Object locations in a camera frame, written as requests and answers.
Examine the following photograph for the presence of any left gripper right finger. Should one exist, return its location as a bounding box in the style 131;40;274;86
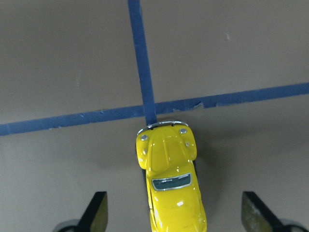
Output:
241;191;308;232

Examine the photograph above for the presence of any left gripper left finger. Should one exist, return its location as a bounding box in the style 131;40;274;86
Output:
53;191;108;232

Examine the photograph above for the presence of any yellow beetle toy car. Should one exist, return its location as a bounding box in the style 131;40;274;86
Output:
136;121;207;232

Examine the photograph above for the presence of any brown paper table mat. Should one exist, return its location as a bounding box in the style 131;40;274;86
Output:
0;0;309;232

